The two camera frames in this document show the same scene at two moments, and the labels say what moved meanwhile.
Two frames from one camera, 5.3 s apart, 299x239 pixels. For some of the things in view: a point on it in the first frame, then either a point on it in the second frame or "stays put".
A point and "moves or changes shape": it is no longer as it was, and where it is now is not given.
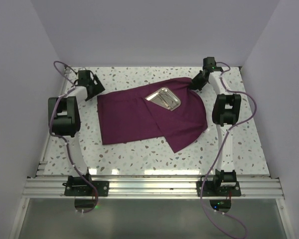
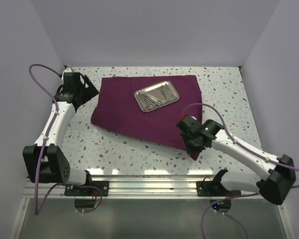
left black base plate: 84,188 stays put
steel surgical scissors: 167,99 -> 147,104
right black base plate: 226,188 stays put
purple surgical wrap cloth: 126,116 moves or changes shape
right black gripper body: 199,82 -> 191,147
